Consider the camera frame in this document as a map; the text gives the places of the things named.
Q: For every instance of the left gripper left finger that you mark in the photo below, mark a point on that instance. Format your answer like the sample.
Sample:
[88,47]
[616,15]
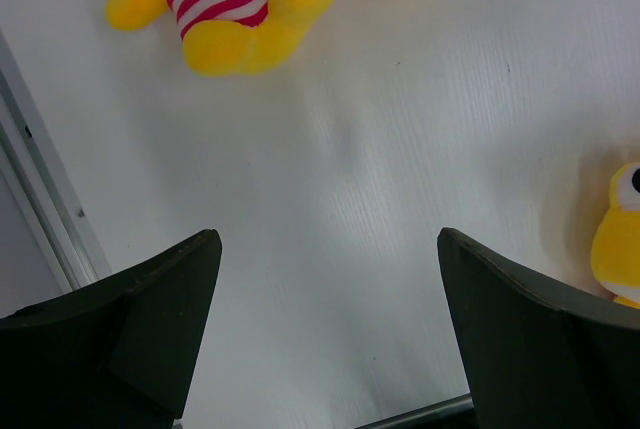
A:
[118,353]

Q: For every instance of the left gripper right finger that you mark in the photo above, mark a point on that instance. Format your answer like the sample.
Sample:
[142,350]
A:
[538,353]

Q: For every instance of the yellow toy red stripes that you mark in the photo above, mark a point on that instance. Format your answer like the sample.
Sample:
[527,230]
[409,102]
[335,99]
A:
[615,248]
[227,37]

